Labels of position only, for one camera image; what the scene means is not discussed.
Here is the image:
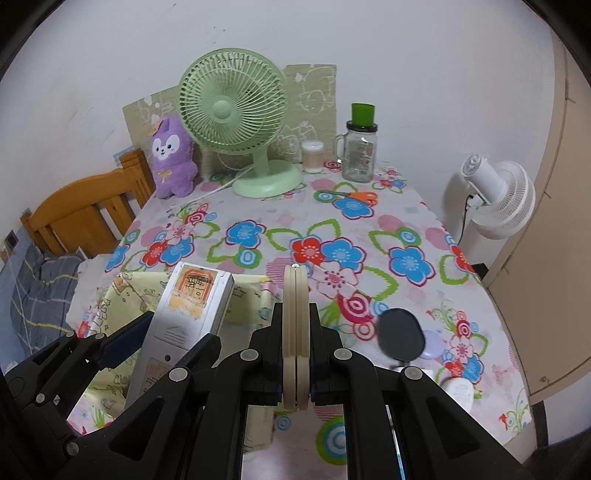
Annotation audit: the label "white fan power cord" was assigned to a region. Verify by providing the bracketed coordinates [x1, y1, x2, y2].
[187, 166, 254, 204]

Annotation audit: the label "white standing fan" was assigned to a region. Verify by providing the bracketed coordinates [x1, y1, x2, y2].
[445, 154, 536, 264]

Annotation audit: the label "lilac round case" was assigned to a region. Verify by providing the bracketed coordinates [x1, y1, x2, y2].
[416, 330, 443, 361]

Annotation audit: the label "floral tablecloth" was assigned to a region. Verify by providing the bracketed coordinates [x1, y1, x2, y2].
[65, 159, 532, 462]

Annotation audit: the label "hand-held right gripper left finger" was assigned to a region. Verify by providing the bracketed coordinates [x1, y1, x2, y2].
[99, 302, 284, 480]

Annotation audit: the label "black round disc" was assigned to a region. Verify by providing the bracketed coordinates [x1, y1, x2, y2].
[378, 308, 426, 370]

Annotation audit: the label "white remote control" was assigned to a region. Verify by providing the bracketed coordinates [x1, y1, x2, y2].
[124, 261, 235, 407]

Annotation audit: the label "black fan cable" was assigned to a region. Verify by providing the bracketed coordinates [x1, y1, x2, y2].
[459, 194, 476, 245]

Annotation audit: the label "white round case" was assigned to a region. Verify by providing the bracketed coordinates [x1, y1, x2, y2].
[436, 376, 475, 416]

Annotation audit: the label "yellow printed fabric storage box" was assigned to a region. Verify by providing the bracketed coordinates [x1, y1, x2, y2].
[67, 270, 282, 457]

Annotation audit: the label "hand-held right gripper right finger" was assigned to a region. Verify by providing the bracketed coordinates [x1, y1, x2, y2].
[310, 302, 522, 480]

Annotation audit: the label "clear cotton swab container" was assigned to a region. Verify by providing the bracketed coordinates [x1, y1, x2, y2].
[301, 141, 325, 175]

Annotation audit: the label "beige door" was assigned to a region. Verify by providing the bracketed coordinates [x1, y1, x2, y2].
[480, 28, 591, 407]

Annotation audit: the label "purple plush toy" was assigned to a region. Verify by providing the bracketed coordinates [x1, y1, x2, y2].
[150, 114, 200, 200]

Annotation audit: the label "grey plaid bedding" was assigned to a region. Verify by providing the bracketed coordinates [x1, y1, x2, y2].
[0, 240, 86, 365]

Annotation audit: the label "orange-handled scissors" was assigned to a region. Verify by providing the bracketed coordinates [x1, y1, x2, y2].
[318, 188, 379, 204]

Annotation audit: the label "glass jar with green lid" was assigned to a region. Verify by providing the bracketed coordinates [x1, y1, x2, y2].
[333, 103, 380, 183]

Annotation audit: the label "green desk fan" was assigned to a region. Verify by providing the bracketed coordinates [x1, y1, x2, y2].
[178, 47, 303, 199]

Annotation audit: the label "beige round compact case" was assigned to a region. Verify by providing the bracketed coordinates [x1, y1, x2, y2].
[283, 264, 311, 411]

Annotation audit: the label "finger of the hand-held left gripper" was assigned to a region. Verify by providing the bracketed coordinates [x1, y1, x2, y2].
[173, 333, 221, 372]
[28, 312, 156, 370]

